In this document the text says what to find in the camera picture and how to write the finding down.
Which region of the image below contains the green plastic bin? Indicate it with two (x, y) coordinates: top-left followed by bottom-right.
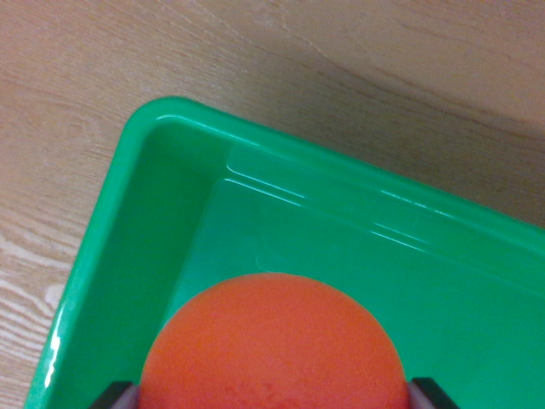
(23, 96), (545, 409)

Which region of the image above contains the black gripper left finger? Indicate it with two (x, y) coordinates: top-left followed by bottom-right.
(87, 380), (142, 409)

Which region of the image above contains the orange fruit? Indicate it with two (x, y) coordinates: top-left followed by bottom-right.
(139, 273), (410, 409)

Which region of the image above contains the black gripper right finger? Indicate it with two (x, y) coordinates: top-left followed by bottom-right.
(406, 377), (462, 409)

